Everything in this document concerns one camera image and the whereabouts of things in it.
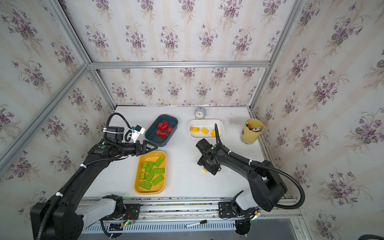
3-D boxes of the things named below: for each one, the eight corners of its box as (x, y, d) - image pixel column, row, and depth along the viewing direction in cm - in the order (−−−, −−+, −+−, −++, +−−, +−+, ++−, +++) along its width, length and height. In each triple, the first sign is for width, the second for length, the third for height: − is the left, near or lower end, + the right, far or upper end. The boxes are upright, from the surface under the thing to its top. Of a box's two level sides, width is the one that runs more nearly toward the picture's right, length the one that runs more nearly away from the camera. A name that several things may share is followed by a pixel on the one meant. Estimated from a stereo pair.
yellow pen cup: (241, 146, 100) (248, 133, 88) (238, 131, 108) (243, 118, 96) (258, 146, 100) (267, 133, 88) (253, 131, 108) (261, 118, 96)
